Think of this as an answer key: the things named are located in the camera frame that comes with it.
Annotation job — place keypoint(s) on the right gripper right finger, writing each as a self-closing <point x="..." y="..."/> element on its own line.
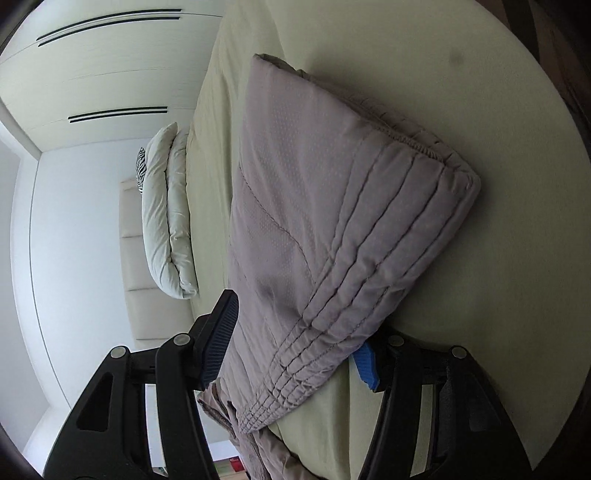
<point x="440" y="416"/>

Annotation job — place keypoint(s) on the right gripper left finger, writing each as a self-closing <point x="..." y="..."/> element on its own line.
<point x="105" y="434"/>

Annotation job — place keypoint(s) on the beige padded headboard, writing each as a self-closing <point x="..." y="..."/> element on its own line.
<point x="153" y="316"/>

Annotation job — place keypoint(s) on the red storage box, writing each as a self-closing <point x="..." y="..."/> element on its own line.
<point x="236" y="464"/>

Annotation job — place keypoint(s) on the bed with beige cover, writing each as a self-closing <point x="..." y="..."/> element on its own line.
<point x="512" y="286"/>

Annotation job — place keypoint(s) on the folded white duvet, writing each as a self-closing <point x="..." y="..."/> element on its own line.
<point x="165" y="214"/>

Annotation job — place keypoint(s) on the zebra print pillow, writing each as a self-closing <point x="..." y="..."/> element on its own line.
<point x="140" y="168"/>

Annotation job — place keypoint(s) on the white built-in wardrobe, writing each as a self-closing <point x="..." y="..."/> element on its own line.
<point x="81" y="72"/>

